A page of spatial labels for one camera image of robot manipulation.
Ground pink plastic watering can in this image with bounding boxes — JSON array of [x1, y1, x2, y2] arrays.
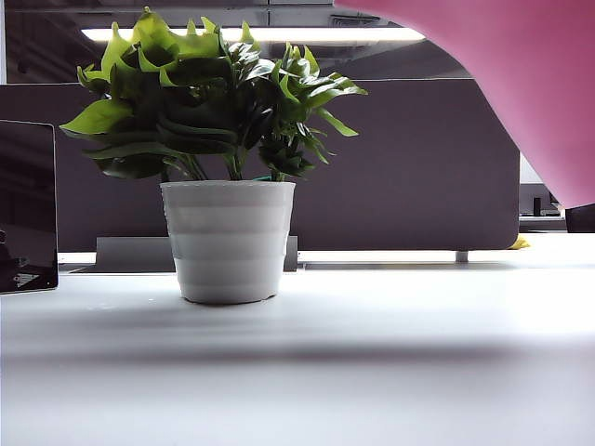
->
[[333, 0, 595, 211]]

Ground green leafy plant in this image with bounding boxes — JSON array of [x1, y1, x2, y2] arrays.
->
[[59, 6, 368, 183]]

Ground white ribbed flower pot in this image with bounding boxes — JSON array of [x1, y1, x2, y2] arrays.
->
[[159, 179, 297, 306]]

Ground dark grey desk partition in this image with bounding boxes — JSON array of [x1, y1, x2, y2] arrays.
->
[[0, 78, 522, 253]]

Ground long ceiling light strip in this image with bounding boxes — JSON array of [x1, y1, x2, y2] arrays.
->
[[80, 26, 427, 44]]

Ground white office desk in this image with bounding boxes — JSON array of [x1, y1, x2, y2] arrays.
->
[[519, 183, 567, 232]]

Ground black glossy tablet screen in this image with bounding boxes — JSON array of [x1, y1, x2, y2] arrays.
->
[[0, 119, 60, 295]]

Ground black mesh office chair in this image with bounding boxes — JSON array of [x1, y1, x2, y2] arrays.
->
[[564, 203, 595, 234]]

